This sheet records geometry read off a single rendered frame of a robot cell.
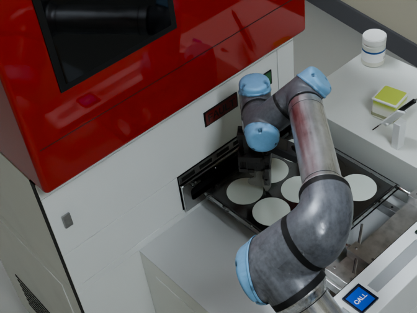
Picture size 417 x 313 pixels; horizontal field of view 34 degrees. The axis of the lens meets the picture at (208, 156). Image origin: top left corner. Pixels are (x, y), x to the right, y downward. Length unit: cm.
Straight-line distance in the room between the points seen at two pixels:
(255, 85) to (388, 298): 56
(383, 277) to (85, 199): 70
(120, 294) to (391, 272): 74
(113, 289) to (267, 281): 74
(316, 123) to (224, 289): 57
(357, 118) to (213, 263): 57
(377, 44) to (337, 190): 95
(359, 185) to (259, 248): 68
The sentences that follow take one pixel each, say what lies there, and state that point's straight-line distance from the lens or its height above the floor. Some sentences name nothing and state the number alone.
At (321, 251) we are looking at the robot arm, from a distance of 120.
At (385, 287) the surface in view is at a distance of 159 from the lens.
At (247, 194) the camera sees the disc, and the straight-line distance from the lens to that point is 185.
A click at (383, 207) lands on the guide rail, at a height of 84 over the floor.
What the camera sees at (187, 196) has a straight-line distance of 187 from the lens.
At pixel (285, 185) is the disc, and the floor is 90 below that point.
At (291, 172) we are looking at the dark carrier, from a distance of 190.
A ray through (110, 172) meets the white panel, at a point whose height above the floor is 113.
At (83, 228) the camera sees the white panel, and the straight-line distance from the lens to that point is 170.
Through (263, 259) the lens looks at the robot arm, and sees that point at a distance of 124.
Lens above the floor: 224
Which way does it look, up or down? 43 degrees down
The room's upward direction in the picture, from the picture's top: 8 degrees counter-clockwise
